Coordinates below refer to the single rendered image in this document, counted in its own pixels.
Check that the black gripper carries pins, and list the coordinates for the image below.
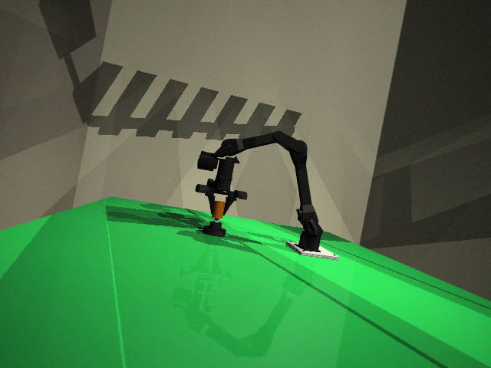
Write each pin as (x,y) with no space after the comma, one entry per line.
(223,182)

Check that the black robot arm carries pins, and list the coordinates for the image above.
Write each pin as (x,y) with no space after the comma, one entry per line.
(311,236)

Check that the orange knob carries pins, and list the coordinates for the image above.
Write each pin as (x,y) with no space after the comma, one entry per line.
(218,209)

